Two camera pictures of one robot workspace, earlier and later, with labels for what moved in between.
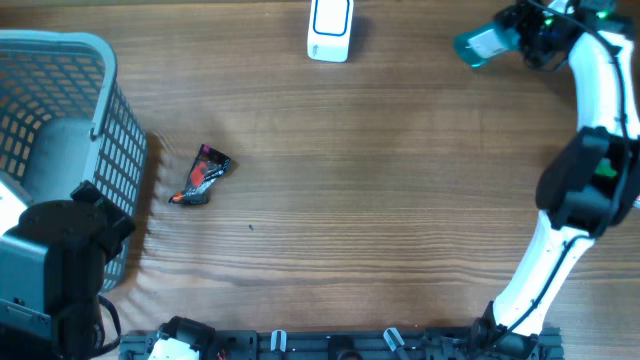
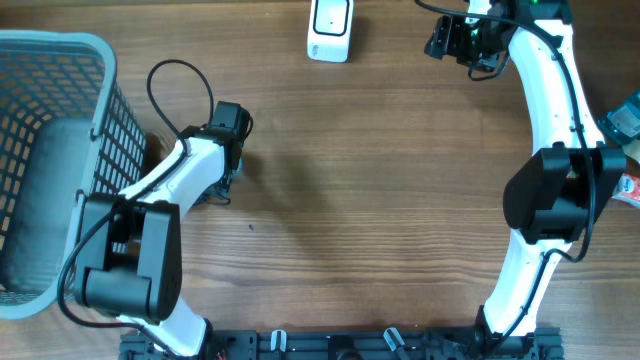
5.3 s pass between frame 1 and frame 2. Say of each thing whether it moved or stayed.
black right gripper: moved
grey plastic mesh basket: stayed
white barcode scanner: stayed
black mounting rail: stayed
